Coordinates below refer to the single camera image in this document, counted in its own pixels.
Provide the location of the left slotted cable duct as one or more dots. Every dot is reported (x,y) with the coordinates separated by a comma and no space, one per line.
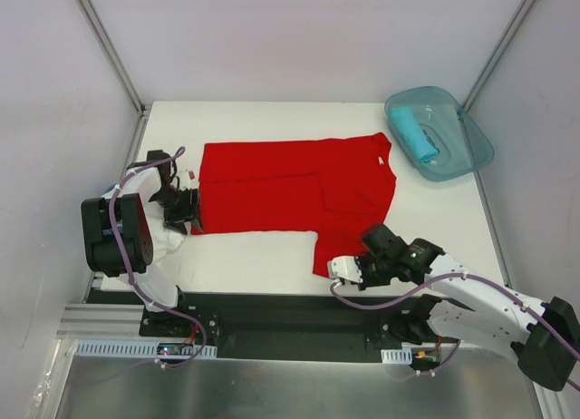
(143,350)

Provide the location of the rolled teal t shirt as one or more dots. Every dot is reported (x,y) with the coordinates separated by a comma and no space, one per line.
(412,134)

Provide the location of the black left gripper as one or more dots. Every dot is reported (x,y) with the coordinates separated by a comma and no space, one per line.
(193,209)

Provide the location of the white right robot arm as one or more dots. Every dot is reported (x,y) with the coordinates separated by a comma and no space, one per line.
(541,337)

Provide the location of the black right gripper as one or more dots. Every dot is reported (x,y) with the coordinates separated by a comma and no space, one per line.
(368,268)

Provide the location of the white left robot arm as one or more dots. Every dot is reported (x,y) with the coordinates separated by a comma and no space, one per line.
(118,240)

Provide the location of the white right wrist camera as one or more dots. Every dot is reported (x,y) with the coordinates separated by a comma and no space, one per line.
(346,270)

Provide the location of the white t shirt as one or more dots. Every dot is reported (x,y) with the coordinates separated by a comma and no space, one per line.
(165,242)

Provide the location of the slotted cable duct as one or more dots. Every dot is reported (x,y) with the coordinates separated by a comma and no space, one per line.
(143,350)
(402,356)

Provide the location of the corner aluminium post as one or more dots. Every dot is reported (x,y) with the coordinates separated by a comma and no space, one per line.
(514,25)
(109,50)

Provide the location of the right corner aluminium post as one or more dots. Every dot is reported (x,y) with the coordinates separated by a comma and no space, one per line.
(514,25)

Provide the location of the aluminium rail profile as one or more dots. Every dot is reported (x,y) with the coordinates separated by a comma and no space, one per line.
(96,321)

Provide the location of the red t shirt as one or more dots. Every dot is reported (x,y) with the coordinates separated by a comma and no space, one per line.
(336,188)

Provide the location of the left corner aluminium post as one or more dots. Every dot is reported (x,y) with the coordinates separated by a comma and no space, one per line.
(109,50)

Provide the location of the right slotted cable duct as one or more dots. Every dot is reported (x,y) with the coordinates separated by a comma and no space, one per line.
(402,356)

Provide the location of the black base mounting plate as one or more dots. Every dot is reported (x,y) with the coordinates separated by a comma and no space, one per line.
(278,327)

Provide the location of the teal translucent plastic bin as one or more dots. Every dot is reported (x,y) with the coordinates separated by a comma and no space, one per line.
(463,147)

